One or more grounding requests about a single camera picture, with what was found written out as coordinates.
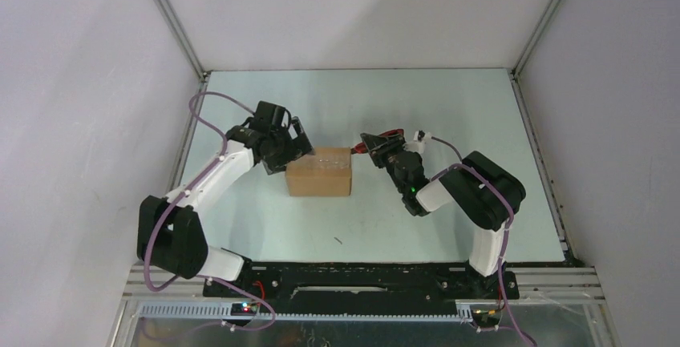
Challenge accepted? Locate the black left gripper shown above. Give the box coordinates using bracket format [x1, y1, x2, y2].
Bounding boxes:
[263, 117, 315, 176]

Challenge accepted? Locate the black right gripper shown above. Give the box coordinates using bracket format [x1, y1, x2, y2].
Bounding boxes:
[361, 133, 407, 194]

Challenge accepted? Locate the red black utility knife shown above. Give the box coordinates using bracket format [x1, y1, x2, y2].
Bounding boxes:
[350, 128, 404, 155]

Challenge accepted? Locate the brown cardboard express box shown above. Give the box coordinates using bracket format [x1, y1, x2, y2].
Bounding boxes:
[285, 147, 353, 197]

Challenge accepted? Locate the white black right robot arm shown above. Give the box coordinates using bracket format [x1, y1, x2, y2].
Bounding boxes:
[350, 129, 527, 297]

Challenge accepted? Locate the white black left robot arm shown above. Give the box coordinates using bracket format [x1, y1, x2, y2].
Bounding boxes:
[136, 101, 314, 296]

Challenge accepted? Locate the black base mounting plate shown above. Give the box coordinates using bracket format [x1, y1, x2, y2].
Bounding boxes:
[203, 261, 520, 317]

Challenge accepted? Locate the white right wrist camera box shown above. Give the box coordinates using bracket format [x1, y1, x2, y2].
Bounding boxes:
[403, 130, 432, 155]

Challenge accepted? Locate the aluminium frame rail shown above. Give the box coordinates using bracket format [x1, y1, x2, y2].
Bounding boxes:
[109, 262, 619, 346]

